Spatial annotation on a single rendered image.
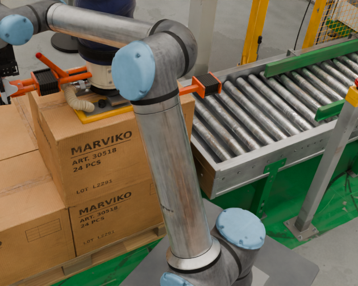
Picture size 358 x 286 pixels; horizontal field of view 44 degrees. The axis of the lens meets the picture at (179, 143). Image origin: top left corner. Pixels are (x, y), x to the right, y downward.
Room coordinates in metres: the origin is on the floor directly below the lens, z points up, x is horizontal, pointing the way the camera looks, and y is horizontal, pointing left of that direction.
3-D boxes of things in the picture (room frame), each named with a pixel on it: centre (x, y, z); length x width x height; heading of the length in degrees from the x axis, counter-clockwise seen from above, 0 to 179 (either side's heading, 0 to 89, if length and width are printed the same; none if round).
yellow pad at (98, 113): (1.39, 0.26, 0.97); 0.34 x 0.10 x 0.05; 123
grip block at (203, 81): (1.41, -0.08, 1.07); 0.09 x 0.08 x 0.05; 33
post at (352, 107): (1.60, -0.76, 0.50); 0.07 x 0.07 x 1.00; 33
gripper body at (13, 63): (1.24, 0.63, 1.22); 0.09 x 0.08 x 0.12; 123
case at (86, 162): (1.48, 0.31, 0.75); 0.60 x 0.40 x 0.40; 123
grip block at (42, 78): (1.33, 0.52, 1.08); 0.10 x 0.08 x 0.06; 33
